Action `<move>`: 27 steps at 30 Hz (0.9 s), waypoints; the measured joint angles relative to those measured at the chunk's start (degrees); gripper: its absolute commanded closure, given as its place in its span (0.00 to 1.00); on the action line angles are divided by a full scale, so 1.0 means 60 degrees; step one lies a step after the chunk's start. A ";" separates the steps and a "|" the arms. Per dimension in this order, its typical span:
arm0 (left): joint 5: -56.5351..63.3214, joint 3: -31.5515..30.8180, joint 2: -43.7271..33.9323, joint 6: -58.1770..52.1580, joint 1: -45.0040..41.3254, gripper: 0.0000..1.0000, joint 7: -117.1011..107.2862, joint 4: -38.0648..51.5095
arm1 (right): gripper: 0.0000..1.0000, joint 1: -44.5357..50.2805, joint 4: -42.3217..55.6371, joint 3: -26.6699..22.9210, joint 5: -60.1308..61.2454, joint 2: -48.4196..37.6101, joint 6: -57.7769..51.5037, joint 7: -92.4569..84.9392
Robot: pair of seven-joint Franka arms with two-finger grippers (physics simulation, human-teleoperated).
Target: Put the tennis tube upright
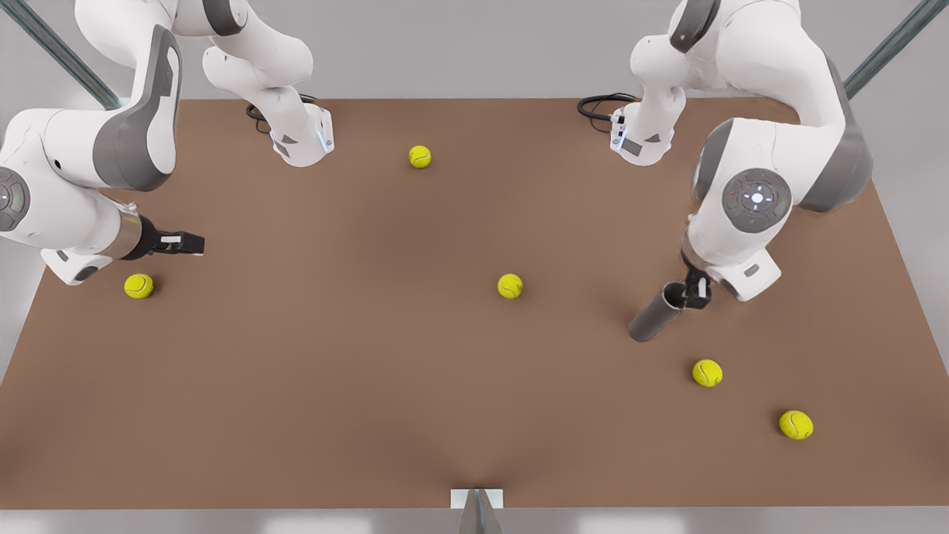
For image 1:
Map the dark grey tennis tube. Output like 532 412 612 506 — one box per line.
628 280 690 344

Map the silver frame post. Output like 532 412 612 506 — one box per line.
0 0 122 111
844 0 949 99
451 487 505 534

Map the black cable loop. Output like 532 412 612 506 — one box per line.
577 93 640 135
246 94 318 136

